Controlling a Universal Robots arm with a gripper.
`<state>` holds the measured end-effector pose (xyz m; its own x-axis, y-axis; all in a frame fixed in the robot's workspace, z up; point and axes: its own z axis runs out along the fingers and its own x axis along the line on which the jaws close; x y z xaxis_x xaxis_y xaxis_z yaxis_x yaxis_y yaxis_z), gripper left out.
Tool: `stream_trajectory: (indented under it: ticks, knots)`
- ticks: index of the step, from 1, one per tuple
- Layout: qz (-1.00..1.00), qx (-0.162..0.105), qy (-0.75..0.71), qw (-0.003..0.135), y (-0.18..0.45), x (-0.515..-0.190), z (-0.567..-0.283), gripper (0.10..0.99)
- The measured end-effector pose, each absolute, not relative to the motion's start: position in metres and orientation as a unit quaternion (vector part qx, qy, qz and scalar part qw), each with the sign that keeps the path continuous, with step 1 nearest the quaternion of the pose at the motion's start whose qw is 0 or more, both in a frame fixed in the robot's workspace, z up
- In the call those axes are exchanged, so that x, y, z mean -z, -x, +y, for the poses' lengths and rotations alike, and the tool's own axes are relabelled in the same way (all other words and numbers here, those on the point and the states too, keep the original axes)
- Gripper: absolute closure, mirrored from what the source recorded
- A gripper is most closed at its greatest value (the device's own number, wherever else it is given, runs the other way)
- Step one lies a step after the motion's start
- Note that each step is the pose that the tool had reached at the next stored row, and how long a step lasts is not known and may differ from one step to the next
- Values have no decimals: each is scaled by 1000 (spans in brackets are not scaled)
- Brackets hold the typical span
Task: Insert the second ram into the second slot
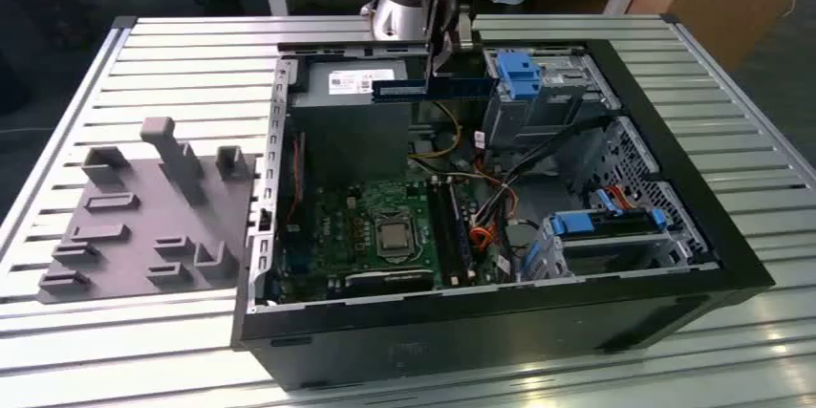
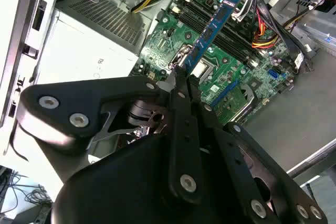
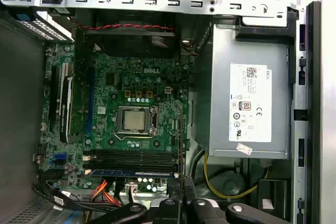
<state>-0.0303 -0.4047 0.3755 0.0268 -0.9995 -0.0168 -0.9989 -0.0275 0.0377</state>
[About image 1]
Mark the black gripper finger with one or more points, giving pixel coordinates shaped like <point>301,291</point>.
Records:
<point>441,30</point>
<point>467,28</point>

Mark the blue RAM stick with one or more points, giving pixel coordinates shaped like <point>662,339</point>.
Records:
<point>395,90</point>

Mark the blue drive carrier latch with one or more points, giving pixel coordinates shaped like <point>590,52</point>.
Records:
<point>518,73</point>

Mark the grey metal drive cage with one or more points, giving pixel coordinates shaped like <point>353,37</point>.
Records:
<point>562,112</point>

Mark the grey power supply unit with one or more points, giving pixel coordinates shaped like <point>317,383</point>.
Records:
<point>351,140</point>

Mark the black table corner cap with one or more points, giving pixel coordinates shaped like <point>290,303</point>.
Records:
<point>670,18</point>
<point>123,22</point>

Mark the blue disk carrier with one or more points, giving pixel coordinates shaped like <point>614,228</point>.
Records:
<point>571,224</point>

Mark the silver CPU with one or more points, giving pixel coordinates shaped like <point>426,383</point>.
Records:
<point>395,239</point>

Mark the green motherboard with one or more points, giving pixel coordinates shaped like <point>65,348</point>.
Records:
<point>319,236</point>

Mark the grey metal disk bay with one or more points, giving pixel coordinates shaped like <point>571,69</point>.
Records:
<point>554,260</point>

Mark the black graphics card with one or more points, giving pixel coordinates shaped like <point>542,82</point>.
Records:
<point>389,279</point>

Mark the grey parts rack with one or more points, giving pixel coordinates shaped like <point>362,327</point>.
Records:
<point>141,217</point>

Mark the black PC case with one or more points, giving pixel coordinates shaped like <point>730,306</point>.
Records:
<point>446,331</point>

